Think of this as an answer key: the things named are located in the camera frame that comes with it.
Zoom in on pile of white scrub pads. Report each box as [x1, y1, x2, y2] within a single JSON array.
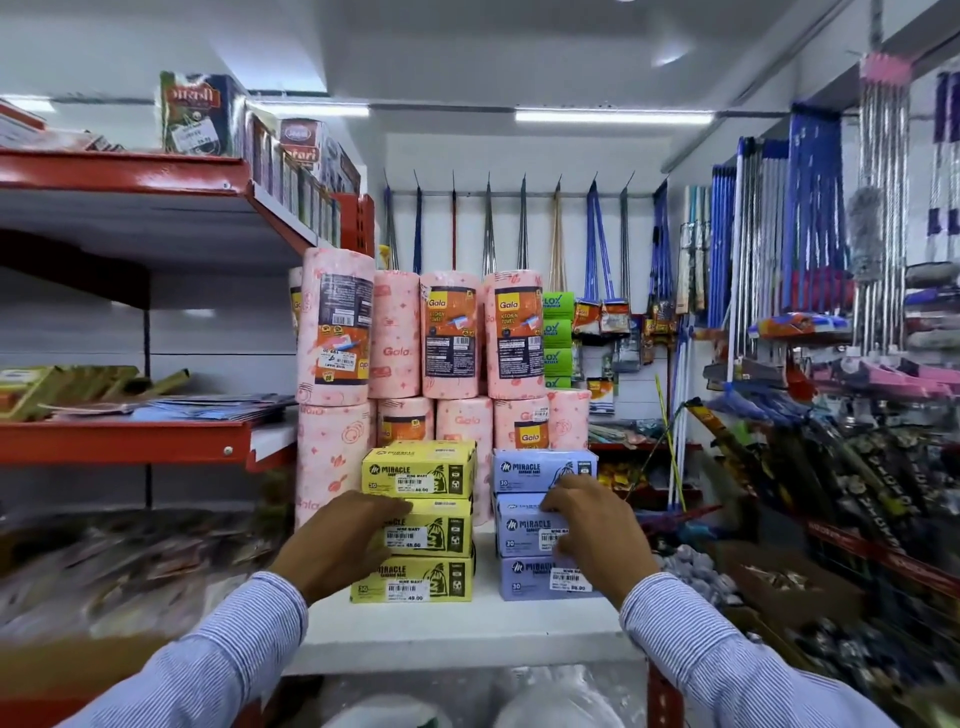
[[658, 543, 745, 610]]

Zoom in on white shelf board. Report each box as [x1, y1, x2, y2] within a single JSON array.
[[288, 521, 648, 675]]

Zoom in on row of hanging mops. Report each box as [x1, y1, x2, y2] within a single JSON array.
[[675, 52, 960, 399]]

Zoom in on row of black packets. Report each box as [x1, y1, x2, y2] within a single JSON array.
[[686, 396, 960, 579]]

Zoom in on row of small boxes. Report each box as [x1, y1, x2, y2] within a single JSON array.
[[246, 111, 363, 249]]

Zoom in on green and yellow packets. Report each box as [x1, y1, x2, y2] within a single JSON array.
[[0, 365, 192, 423]]

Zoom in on person's right forearm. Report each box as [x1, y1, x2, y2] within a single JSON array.
[[619, 571, 901, 728]]

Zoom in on red metal shelf rack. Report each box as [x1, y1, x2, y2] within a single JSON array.
[[0, 148, 376, 526]]

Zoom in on person's left forearm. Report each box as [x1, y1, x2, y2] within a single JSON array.
[[56, 571, 309, 728]]

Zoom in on stack of pink towel rolls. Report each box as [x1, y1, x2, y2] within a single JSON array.
[[288, 246, 594, 531]]

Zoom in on person's right hand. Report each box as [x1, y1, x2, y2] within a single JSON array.
[[540, 474, 663, 609]]

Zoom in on pile of blue flat packets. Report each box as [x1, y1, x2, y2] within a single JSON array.
[[41, 393, 298, 423]]

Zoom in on green tea box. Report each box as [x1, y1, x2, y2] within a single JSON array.
[[156, 70, 249, 159]]

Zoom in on yellow garbage bag box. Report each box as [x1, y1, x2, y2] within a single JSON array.
[[361, 439, 478, 501], [378, 495, 476, 561], [349, 555, 476, 606]]

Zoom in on blue garbage bag box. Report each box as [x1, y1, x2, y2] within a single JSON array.
[[498, 553, 605, 603], [492, 447, 600, 497], [494, 492, 573, 561]]

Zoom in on pile of clear wrapped goods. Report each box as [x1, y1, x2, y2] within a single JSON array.
[[0, 506, 295, 650]]

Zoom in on clear plastic bags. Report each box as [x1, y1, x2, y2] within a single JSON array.
[[318, 663, 650, 728]]

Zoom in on row of hanging brooms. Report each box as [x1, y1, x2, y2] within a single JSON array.
[[381, 171, 676, 339]]

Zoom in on person's left hand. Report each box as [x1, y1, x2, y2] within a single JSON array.
[[270, 490, 414, 606]]

